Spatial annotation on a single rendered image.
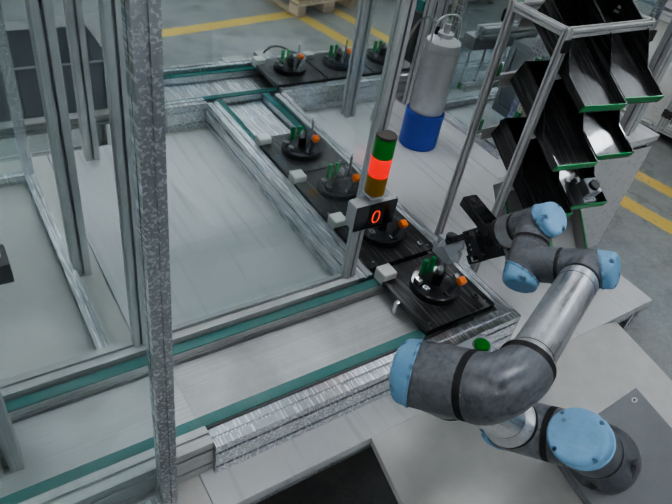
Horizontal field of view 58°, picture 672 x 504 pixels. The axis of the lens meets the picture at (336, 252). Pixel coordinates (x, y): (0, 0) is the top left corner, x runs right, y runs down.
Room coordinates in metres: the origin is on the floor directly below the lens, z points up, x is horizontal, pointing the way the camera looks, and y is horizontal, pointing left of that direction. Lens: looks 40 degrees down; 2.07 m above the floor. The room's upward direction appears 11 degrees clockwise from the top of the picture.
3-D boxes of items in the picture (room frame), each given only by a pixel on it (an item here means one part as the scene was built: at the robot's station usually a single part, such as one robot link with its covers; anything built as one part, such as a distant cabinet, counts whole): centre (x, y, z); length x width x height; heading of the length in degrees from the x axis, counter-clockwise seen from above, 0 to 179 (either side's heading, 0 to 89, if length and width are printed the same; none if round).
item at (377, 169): (1.23, -0.06, 1.33); 0.05 x 0.05 x 0.05
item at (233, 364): (1.09, -0.04, 0.91); 0.84 x 0.28 x 0.10; 129
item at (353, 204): (1.23, -0.06, 1.29); 0.12 x 0.05 x 0.25; 129
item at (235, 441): (0.97, -0.17, 0.91); 0.89 x 0.06 x 0.11; 129
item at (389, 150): (1.23, -0.06, 1.38); 0.05 x 0.05 x 0.05
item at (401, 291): (1.26, -0.28, 0.96); 0.24 x 0.24 x 0.02; 39
